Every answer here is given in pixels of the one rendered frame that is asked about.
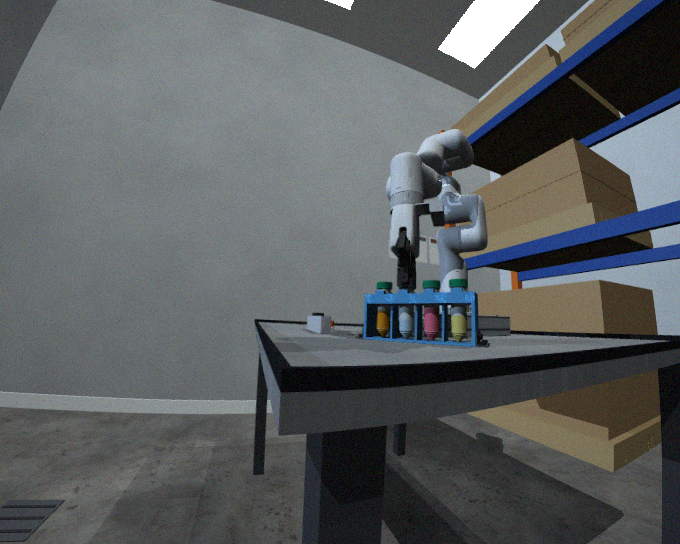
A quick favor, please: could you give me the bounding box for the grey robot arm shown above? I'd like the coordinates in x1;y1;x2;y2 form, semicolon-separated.
386;129;488;292

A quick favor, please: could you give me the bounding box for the black table edge trim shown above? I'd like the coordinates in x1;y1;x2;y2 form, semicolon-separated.
255;319;680;392

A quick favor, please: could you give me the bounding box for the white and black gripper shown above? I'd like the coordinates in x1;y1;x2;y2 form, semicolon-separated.
390;203;424;289

